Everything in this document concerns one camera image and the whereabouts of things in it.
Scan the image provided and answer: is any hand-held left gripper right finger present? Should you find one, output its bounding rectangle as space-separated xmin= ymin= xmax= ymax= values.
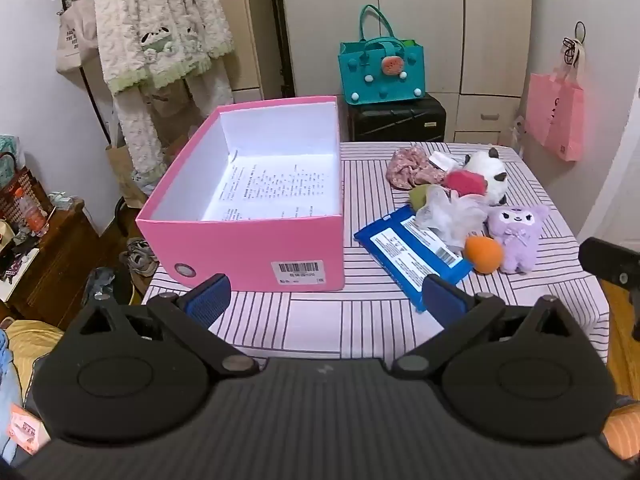
xmin=390 ymin=275 xmax=576 ymax=380

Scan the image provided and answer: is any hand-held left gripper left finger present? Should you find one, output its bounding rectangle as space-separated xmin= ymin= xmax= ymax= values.
xmin=75 ymin=274 xmax=261 ymax=377

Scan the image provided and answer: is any orange plush ball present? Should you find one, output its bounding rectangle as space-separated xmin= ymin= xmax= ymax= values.
xmin=464 ymin=236 xmax=503 ymax=275

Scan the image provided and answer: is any blue wipes packet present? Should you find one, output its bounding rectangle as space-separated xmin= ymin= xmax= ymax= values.
xmin=353 ymin=208 xmax=475 ymax=313

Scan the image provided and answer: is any pink cardboard box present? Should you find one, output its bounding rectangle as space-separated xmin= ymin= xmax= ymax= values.
xmin=136 ymin=96 xmax=346 ymax=292

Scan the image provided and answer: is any white mesh bath pouf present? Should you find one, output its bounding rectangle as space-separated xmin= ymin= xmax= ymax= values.
xmin=415 ymin=186 xmax=488 ymax=251

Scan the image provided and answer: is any purple plush toy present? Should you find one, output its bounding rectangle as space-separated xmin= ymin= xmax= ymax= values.
xmin=486 ymin=203 xmax=551 ymax=275

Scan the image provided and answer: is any green round puff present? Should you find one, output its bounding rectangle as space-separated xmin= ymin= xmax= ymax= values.
xmin=407 ymin=184 xmax=433 ymax=211

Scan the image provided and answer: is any red strawberry plush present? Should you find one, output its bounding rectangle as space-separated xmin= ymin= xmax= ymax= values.
xmin=444 ymin=170 xmax=488 ymax=197

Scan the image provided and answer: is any pink floral scrunchie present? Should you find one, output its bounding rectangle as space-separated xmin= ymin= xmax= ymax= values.
xmin=386 ymin=147 xmax=448 ymax=190

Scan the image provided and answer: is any white panda plush keychain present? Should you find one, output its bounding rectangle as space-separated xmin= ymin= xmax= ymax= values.
xmin=462 ymin=147 xmax=511 ymax=206

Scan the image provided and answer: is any grey sneaker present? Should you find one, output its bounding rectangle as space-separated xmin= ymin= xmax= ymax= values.
xmin=120 ymin=252 xmax=158 ymax=278
xmin=125 ymin=237 xmax=157 ymax=262

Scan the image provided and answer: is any black coat rack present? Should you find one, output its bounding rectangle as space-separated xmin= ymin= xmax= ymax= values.
xmin=57 ymin=0 xmax=133 ymax=238

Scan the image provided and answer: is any white orange plastic bag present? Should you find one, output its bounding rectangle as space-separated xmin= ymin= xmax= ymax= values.
xmin=509 ymin=112 xmax=527 ymax=158

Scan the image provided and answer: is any pink paper bag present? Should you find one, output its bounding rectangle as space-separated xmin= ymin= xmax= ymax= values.
xmin=525 ymin=72 xmax=586 ymax=162

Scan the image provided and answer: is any wooden cabinet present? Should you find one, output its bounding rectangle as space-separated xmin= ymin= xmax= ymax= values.
xmin=0 ymin=200 xmax=101 ymax=331

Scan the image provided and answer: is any plain brown paper bag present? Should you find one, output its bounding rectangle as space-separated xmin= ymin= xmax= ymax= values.
xmin=105 ymin=142 xmax=150 ymax=208

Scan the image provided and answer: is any black suitcase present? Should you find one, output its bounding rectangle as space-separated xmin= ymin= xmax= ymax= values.
xmin=347 ymin=94 xmax=447 ymax=143

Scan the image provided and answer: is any yellow blanket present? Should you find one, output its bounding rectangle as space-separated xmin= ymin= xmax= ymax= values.
xmin=0 ymin=320 xmax=66 ymax=461

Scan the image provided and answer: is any orange drink bottle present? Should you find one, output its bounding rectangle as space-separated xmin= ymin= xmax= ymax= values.
xmin=15 ymin=186 xmax=51 ymax=237

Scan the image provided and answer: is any teal felt handbag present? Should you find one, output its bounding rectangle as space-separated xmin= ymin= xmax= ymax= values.
xmin=339 ymin=5 xmax=426 ymax=106

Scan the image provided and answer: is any cream wardrobe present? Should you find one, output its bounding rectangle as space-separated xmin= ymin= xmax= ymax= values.
xmin=277 ymin=0 xmax=533 ymax=143

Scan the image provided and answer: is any black folded tripod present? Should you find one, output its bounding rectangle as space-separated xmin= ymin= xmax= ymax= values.
xmin=269 ymin=0 xmax=295 ymax=102

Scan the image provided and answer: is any cream fuzzy pajamas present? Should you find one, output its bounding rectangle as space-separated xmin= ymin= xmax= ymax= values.
xmin=92 ymin=0 xmax=236 ymax=191

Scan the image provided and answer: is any beige tote bag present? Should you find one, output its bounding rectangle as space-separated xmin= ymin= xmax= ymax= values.
xmin=55 ymin=0 xmax=101 ymax=75

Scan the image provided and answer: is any black cord loop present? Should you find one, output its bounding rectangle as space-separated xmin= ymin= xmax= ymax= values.
xmin=562 ymin=21 xmax=588 ymax=68

